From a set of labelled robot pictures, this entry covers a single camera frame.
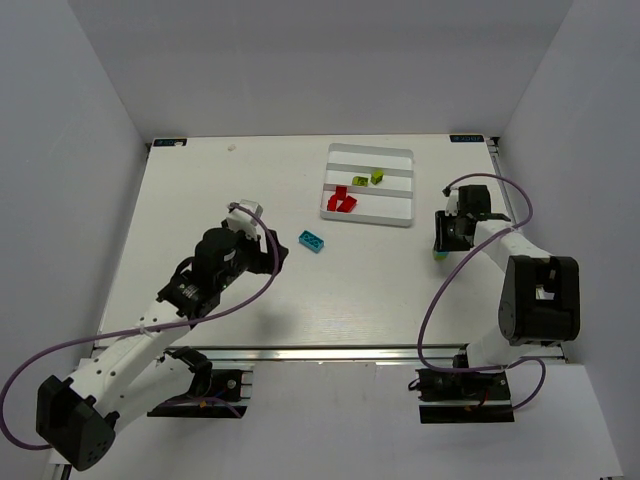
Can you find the white three-compartment tray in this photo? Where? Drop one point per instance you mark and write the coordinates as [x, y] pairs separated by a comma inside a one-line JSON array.
[[389, 203]]

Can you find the blue label left corner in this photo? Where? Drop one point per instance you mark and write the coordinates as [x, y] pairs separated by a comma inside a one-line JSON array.
[[169, 142]]

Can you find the blue lego brick long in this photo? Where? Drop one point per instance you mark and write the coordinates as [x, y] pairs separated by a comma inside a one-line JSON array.
[[311, 241]]

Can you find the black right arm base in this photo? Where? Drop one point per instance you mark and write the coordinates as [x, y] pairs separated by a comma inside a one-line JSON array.
[[467, 389]]

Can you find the blue label right corner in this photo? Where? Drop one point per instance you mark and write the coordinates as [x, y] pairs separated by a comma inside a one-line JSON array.
[[466, 138]]

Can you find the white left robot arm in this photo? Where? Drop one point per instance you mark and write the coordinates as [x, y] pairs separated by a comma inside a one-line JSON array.
[[80, 416]]

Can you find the blue label corner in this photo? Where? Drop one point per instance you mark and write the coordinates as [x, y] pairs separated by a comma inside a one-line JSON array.
[[466, 138], [169, 142]]

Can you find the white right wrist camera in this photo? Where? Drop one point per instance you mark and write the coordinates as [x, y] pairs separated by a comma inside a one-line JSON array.
[[452, 204]]

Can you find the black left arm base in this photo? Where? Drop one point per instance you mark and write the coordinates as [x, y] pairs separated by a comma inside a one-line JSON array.
[[213, 393]]

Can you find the red lego brick small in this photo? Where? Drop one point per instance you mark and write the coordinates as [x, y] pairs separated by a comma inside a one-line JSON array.
[[341, 192]]

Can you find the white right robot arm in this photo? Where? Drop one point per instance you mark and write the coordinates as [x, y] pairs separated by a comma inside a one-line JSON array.
[[539, 304]]

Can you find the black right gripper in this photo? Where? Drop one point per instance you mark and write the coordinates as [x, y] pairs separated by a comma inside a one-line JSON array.
[[447, 232]]

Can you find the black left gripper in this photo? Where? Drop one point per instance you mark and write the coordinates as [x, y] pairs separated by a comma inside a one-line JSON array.
[[273, 254]]

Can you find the green lego brick square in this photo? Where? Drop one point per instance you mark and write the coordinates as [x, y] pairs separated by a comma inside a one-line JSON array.
[[376, 177]]

